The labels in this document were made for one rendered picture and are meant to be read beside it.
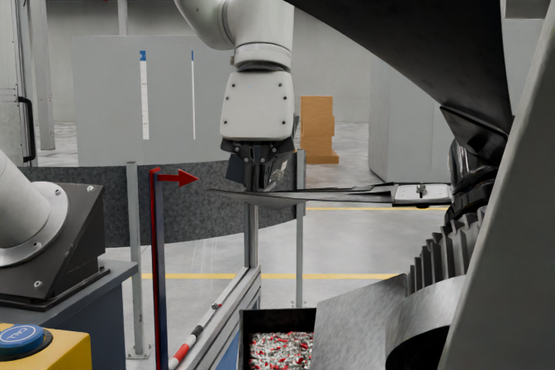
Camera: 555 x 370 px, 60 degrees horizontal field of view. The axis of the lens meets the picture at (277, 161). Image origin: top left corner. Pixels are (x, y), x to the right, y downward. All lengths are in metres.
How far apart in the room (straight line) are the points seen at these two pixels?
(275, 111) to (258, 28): 0.12
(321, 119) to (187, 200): 6.44
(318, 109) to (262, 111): 8.03
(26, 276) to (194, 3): 0.55
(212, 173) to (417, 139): 4.72
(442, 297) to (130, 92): 6.60
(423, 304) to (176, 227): 2.09
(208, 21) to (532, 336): 0.58
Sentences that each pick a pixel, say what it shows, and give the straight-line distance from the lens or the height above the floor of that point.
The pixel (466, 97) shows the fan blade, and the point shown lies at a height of 1.29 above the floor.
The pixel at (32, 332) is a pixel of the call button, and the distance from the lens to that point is 0.50.
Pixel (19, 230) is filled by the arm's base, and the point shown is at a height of 1.05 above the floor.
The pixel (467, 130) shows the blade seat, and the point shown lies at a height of 1.25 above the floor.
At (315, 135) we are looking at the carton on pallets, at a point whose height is 0.51.
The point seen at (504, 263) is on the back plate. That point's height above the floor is 1.20.
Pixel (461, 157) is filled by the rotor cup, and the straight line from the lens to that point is 0.60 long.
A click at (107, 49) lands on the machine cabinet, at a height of 1.87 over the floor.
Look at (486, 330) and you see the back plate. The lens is 0.38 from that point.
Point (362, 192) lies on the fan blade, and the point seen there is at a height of 1.17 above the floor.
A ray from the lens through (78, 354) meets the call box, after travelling 0.50.
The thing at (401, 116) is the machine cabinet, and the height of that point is 0.97.
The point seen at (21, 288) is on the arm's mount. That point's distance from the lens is 0.95.
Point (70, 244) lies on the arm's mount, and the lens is 0.95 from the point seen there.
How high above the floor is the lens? 1.29
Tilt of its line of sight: 8 degrees down
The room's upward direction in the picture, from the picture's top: straight up
